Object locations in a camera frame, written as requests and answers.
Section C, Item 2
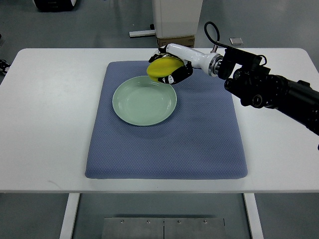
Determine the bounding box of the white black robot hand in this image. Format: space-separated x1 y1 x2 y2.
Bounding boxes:
147 43 223 85

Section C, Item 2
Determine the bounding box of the yellow starfruit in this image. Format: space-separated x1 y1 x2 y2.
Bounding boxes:
147 57 184 82

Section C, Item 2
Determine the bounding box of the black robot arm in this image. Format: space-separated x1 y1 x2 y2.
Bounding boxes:
204 21 319 134

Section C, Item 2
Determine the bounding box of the small grey floor plate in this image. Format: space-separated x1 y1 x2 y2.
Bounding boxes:
229 37 244 46

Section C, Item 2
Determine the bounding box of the light green plate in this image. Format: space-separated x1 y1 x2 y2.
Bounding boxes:
112 76 177 126

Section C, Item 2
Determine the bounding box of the cardboard box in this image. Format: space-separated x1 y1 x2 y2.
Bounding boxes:
157 35 195 48

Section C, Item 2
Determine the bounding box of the white cabinet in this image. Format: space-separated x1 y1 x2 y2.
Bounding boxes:
152 0 203 38

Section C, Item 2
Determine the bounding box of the blue textured mat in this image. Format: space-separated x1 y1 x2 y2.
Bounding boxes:
85 61 247 180

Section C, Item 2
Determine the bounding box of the black white device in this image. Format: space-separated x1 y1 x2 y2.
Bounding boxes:
33 0 77 12

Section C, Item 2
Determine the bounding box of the right white table leg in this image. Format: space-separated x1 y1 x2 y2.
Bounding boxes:
243 193 264 239

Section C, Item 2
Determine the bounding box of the white table leg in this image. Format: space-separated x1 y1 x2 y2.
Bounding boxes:
243 193 264 239
59 193 80 239

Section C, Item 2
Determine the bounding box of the left white table leg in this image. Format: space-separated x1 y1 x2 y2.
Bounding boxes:
59 193 80 239

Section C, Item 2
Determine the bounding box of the black white shoe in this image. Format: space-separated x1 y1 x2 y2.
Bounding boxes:
0 59 10 75

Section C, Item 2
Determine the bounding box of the white bracket bar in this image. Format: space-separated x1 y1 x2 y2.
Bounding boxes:
129 30 156 38

